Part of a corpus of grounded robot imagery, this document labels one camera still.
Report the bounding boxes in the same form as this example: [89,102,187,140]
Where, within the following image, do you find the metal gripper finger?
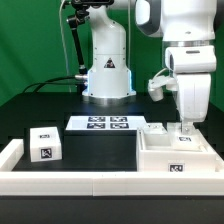
[181,121,193,135]

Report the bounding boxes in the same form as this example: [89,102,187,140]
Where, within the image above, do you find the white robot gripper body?
[176,73,211,123]

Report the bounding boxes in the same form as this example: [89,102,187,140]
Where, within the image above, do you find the white cabinet body box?
[136,130,224,173]

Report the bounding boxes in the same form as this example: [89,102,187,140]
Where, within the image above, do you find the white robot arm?
[83,0,218,133]

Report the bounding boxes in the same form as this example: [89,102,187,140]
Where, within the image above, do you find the white cabinet top block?
[30,127,62,162]

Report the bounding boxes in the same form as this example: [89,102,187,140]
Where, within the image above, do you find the white left fence bar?
[0,139,24,172]

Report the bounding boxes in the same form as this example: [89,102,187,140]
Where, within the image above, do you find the white fence bar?
[0,139,24,172]
[0,172,224,196]

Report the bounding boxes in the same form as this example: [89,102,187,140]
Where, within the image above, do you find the white front fence bar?
[0,172,224,196]

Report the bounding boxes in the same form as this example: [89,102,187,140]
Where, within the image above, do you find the white marker base plate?
[66,116,147,131]

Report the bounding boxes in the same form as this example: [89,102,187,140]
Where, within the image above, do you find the black camera stand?
[65,0,93,81]

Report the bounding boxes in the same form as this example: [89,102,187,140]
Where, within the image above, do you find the black cables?
[22,75,84,94]

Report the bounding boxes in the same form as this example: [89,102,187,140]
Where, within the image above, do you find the grey hanging cable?
[58,0,73,94]

